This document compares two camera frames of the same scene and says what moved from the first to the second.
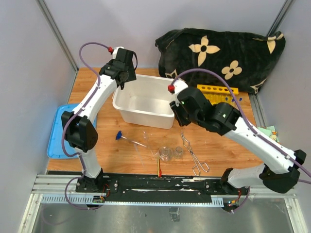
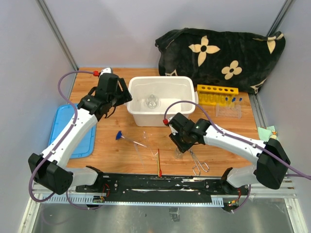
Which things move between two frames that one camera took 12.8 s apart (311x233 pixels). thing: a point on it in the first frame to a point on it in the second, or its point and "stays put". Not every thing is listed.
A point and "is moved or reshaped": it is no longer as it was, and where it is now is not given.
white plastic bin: (145, 102) is moved or reshaped
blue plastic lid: (55, 148) stays put
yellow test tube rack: (215, 94) stays put
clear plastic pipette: (136, 146) stays put
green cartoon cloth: (270, 131) stays put
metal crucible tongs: (196, 168) stays put
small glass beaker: (178, 152) stays put
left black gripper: (132, 76) to (125, 96)
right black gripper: (176, 107) to (182, 147)
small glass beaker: (165, 153) to (152, 102)
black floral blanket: (245, 59) stays put
